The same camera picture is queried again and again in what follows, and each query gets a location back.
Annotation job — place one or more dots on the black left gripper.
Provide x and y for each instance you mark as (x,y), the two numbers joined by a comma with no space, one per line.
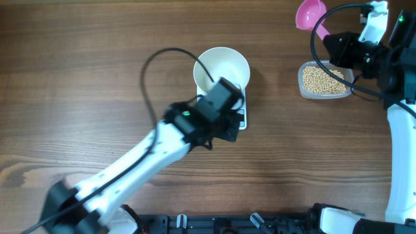
(231,134)

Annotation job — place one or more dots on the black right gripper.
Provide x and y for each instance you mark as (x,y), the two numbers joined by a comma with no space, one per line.
(340,56)

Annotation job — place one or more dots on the pink plastic scoop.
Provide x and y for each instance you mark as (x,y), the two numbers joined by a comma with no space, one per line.
(308,13)

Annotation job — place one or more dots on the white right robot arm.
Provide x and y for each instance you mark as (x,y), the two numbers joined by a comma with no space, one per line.
(394,68)

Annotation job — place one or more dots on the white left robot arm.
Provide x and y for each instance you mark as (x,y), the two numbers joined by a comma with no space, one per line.
(96,205)

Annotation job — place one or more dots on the white digital kitchen scale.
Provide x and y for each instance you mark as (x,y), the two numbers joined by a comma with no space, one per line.
(241,109)

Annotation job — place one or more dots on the white bowl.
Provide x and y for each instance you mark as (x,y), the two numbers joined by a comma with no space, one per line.
(221,62)

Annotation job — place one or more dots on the pile of soybeans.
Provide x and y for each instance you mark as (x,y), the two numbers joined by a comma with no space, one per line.
(317,81)

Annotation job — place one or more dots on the clear plastic container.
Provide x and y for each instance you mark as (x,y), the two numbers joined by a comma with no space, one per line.
(308,95)

